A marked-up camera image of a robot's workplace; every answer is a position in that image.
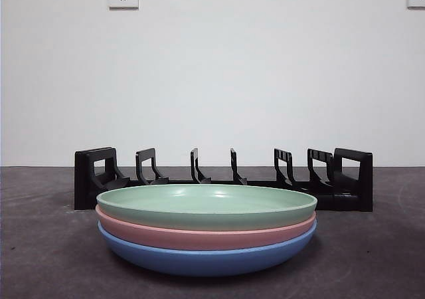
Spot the green plate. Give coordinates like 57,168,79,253
96,183,318,232

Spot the pink plate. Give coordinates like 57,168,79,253
95,204,318,252

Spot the blue plate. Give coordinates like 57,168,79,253
97,221,318,278

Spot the black dish rack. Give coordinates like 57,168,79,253
73,146,374,213

